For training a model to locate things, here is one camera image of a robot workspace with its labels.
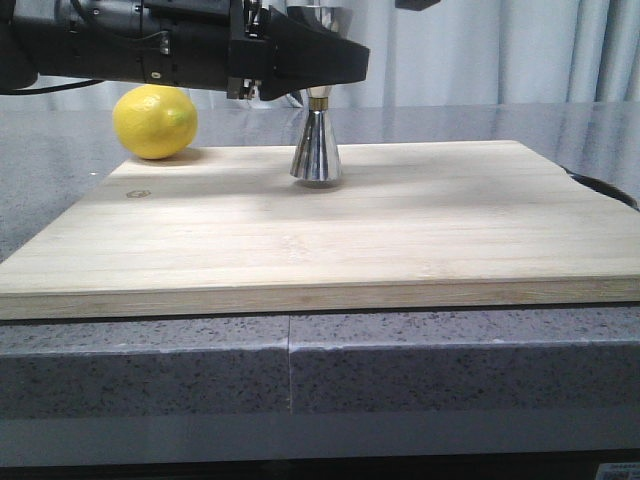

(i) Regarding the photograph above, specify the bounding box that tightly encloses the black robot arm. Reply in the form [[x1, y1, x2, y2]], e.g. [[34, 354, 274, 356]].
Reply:
[[1, 1, 369, 101]]

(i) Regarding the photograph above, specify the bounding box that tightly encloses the label at bottom corner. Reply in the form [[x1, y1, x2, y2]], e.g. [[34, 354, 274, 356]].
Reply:
[[595, 462, 640, 480]]

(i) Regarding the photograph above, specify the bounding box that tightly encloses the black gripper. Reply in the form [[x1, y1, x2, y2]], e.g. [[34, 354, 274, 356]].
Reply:
[[137, 1, 370, 101]]

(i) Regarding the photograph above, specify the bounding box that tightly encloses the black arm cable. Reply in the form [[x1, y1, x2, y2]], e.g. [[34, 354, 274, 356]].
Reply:
[[9, 77, 106, 96]]

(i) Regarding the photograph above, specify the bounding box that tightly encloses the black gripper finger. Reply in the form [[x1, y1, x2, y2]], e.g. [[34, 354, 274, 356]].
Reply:
[[394, 0, 440, 10]]

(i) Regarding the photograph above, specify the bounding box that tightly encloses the light wooden cutting board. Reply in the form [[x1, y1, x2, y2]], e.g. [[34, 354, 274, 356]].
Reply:
[[1, 141, 639, 320]]

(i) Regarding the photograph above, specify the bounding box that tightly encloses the black object behind board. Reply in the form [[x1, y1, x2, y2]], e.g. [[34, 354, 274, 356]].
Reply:
[[564, 168, 639, 211]]

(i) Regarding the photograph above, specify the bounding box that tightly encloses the silver double-cone jigger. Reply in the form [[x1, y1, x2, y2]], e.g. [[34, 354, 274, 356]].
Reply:
[[286, 1, 352, 187]]

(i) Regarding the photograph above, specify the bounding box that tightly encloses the yellow lemon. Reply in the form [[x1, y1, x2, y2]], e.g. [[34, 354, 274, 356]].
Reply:
[[112, 84, 198, 160]]

